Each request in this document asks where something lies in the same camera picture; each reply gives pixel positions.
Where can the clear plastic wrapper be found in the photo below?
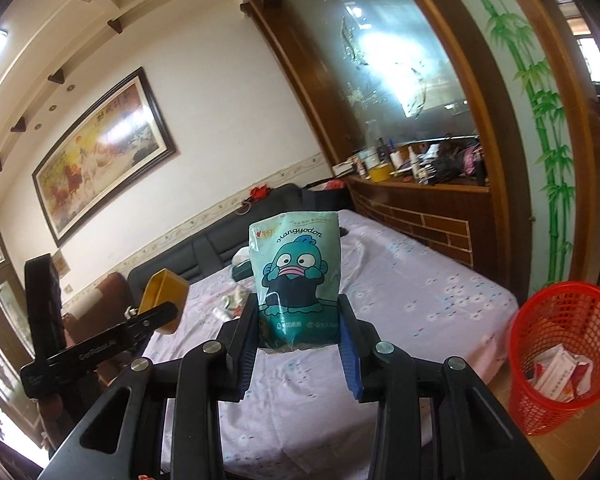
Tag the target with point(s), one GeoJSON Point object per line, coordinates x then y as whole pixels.
{"type": "Point", "coordinates": [232, 300]}

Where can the black leather sofa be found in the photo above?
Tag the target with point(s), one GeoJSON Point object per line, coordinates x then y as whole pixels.
{"type": "Point", "coordinates": [210, 245]}

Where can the red cloth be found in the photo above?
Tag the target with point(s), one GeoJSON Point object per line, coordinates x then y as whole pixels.
{"type": "Point", "coordinates": [260, 193]}

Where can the framed horse painting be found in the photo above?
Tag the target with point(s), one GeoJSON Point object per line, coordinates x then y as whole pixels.
{"type": "Point", "coordinates": [100, 160]}

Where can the table with floral cloth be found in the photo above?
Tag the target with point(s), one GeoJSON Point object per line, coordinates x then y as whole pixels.
{"type": "Point", "coordinates": [420, 300]}

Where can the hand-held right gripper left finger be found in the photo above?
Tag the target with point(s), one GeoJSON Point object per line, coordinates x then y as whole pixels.
{"type": "Point", "coordinates": [245, 345]}

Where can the green bamboo painted panel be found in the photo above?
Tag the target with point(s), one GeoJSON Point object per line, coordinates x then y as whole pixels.
{"type": "Point", "coordinates": [540, 110]}

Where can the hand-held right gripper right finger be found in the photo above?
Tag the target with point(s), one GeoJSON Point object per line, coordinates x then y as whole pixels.
{"type": "Point", "coordinates": [350, 355]}

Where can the red and white packet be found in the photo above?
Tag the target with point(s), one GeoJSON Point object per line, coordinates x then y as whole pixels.
{"type": "Point", "coordinates": [552, 367]}

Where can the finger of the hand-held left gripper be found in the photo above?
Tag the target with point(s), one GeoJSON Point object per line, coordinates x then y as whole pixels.
{"type": "Point", "coordinates": [152, 319]}

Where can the red plastic mesh basket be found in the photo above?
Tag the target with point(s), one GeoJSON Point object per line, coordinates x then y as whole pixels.
{"type": "Point", "coordinates": [560, 310]}

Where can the small wall plaque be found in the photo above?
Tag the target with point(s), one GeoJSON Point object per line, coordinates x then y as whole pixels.
{"type": "Point", "coordinates": [61, 263]}

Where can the cluster of small bottles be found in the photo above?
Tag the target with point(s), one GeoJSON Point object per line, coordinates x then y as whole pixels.
{"type": "Point", "coordinates": [420, 160]}

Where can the brown wooden frame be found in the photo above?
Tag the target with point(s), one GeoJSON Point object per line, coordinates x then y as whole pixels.
{"type": "Point", "coordinates": [480, 85]}

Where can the white bag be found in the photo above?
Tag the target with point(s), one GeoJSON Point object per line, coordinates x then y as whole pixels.
{"type": "Point", "coordinates": [242, 256]}

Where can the red bag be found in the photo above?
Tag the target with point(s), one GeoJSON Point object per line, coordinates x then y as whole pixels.
{"type": "Point", "coordinates": [335, 185]}

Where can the yellow plastic box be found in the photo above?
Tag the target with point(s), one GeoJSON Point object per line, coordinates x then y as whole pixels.
{"type": "Point", "coordinates": [167, 287]}

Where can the dark teal box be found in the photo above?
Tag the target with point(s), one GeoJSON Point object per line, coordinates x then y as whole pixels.
{"type": "Point", "coordinates": [242, 272]}

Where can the wooden door with glass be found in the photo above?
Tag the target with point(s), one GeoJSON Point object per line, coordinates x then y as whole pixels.
{"type": "Point", "coordinates": [0, 310]}

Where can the etched glass panel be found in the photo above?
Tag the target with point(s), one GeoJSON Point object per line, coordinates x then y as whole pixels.
{"type": "Point", "coordinates": [380, 60]}

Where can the teal cartoon pouch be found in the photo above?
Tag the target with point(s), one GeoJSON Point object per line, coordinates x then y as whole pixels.
{"type": "Point", "coordinates": [292, 270]}

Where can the brown wooden chair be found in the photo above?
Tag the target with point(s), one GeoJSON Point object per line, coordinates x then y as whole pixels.
{"type": "Point", "coordinates": [97, 305]}

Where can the brown wooden cabinet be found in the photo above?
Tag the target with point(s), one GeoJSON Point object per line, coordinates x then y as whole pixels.
{"type": "Point", "coordinates": [420, 220]}

